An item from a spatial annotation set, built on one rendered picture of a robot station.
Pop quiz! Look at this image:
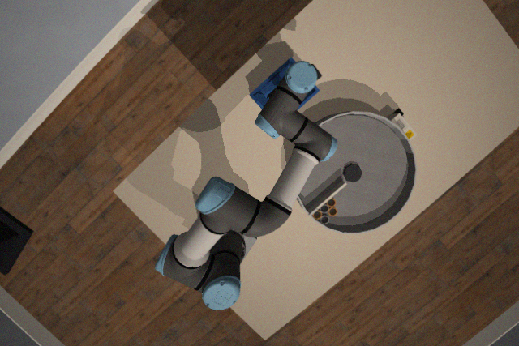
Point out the grey round turntable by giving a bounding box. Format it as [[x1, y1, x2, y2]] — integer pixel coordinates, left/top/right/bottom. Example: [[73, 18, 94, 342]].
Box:
[[297, 109, 418, 234]]

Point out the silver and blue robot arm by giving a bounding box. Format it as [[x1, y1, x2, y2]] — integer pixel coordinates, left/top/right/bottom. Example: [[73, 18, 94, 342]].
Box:
[[155, 61, 337, 310]]

